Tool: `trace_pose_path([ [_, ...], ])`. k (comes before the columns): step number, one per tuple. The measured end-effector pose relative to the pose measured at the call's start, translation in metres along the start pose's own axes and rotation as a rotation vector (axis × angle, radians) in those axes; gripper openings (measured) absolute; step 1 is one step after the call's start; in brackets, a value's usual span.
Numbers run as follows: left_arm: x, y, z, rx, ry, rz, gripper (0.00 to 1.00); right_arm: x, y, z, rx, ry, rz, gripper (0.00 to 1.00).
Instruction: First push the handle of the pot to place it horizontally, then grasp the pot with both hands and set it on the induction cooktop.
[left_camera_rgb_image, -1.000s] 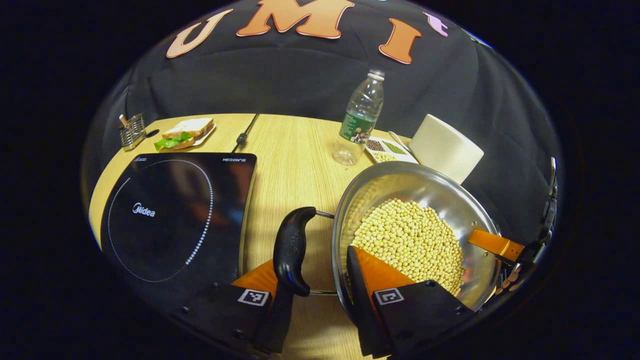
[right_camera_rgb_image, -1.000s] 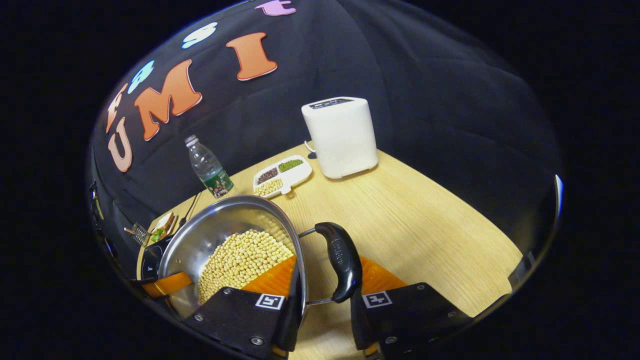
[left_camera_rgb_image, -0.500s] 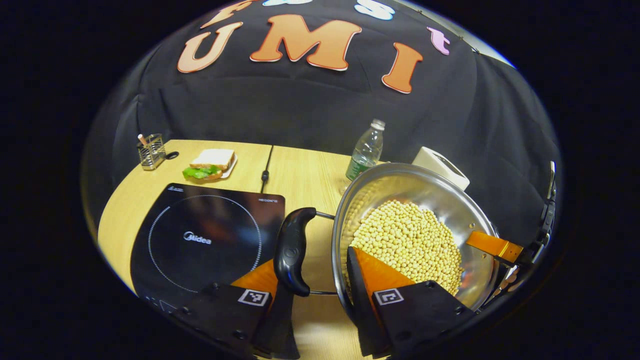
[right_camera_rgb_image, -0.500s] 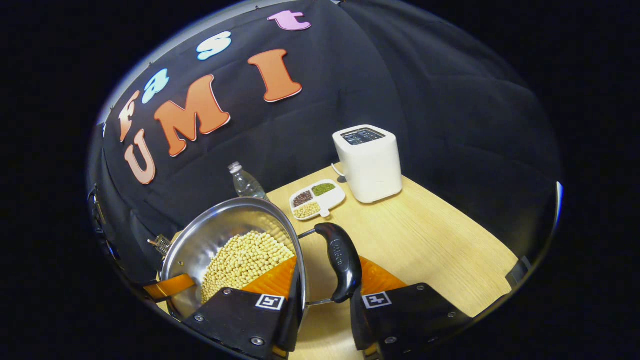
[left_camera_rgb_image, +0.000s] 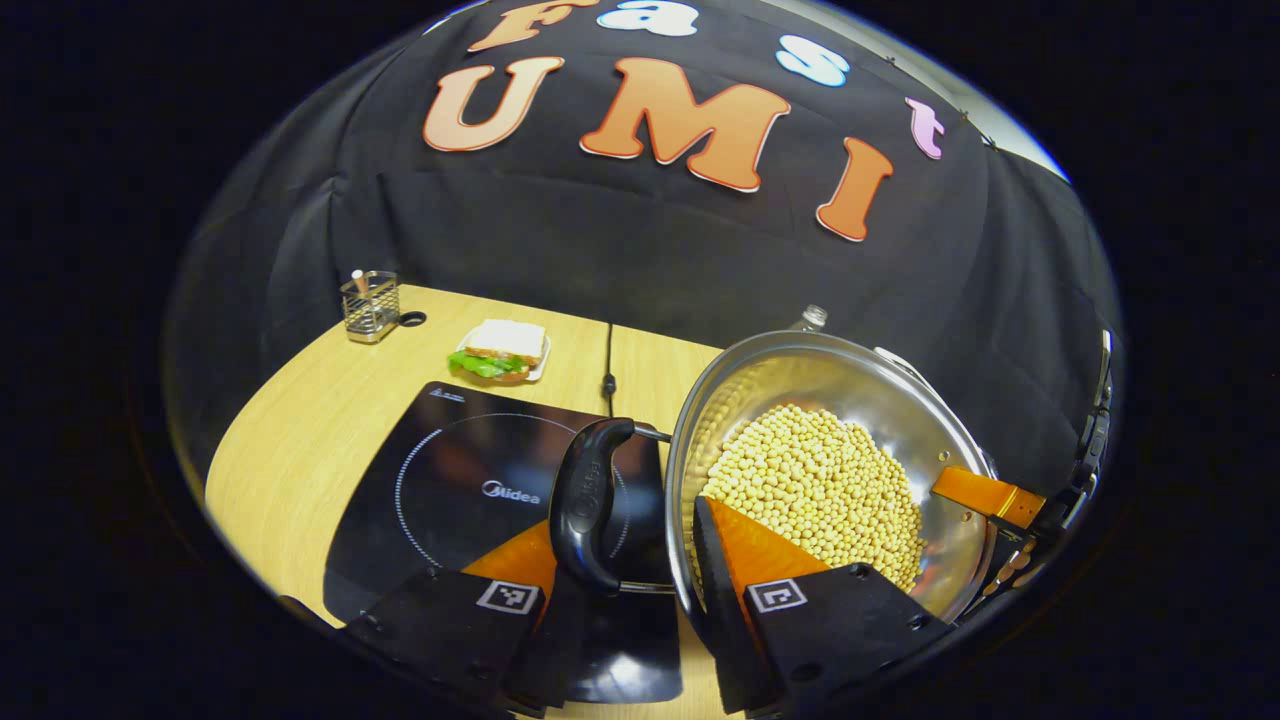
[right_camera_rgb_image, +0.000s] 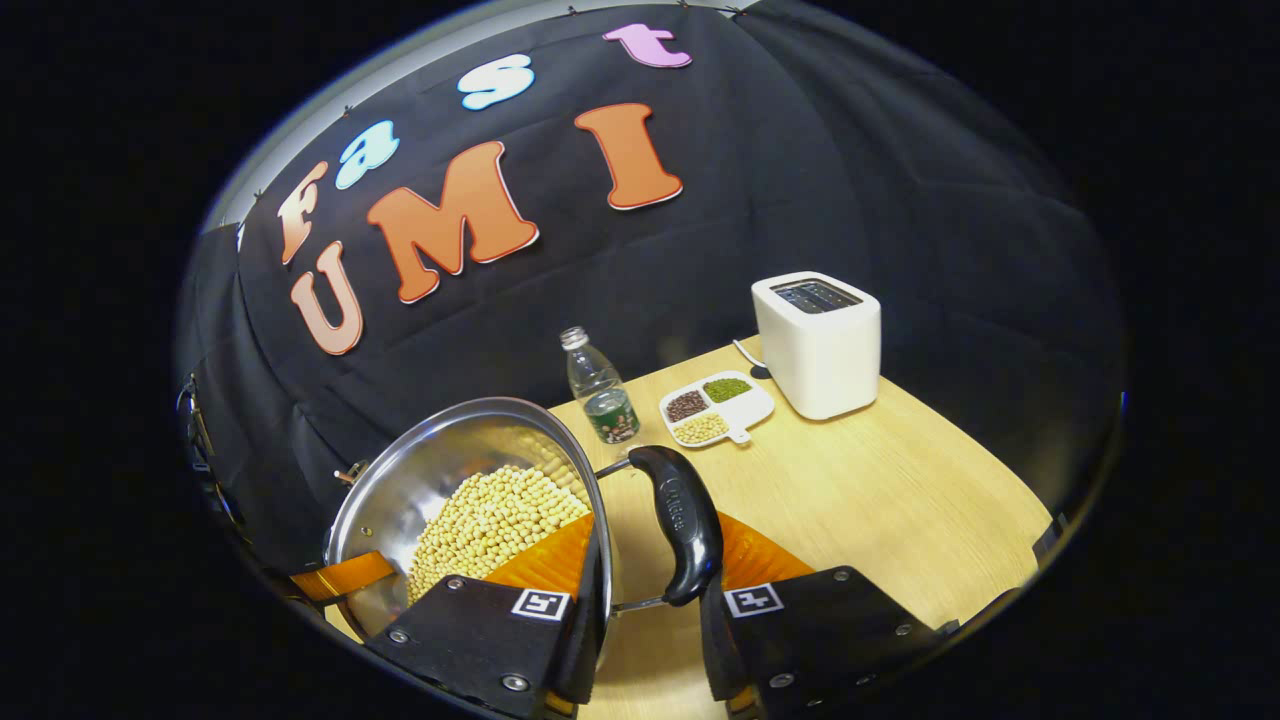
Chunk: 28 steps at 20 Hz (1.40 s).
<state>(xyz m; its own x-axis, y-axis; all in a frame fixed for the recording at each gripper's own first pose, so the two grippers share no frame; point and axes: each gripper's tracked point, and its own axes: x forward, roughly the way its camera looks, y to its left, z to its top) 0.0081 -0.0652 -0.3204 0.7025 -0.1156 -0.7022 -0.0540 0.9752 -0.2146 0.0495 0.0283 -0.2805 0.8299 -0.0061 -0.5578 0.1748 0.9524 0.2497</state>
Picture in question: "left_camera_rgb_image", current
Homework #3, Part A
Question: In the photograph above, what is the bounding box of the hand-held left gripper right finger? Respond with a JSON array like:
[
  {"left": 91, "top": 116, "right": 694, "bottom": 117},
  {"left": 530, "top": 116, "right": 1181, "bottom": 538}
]
[{"left": 690, "top": 495, "right": 956, "bottom": 716}]

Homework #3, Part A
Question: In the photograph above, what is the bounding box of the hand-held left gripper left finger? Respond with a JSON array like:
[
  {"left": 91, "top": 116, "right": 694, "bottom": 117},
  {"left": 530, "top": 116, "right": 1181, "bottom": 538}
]
[{"left": 340, "top": 520, "right": 593, "bottom": 716}]

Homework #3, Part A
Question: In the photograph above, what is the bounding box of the steel pot with soybeans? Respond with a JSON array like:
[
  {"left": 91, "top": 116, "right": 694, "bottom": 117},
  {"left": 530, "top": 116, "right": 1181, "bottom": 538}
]
[{"left": 548, "top": 330, "right": 1001, "bottom": 626}]

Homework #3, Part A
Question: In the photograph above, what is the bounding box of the black induction cooktop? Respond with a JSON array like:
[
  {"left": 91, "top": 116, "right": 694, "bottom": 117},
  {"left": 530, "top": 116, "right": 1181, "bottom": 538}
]
[{"left": 322, "top": 381, "right": 686, "bottom": 704}]

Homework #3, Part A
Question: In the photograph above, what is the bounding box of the sandwich on white plate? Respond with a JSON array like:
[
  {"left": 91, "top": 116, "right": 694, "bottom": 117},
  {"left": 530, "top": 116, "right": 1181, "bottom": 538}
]
[{"left": 447, "top": 319, "right": 552, "bottom": 383}]

